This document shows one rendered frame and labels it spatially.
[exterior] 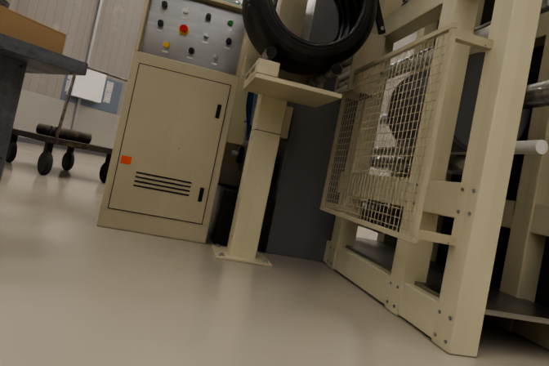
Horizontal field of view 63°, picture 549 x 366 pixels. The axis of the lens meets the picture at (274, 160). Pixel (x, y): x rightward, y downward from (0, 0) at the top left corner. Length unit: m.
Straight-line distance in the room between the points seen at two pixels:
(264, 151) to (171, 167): 0.50
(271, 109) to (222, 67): 0.44
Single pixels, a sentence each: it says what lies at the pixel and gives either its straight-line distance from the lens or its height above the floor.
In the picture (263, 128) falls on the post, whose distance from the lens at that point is 2.15.
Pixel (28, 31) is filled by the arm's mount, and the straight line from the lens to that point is 1.55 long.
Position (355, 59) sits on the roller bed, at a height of 1.05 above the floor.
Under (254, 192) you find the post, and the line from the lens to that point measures 2.15.
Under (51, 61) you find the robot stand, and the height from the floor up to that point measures 0.62.
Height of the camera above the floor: 0.42
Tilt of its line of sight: 2 degrees up
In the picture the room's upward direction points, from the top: 12 degrees clockwise
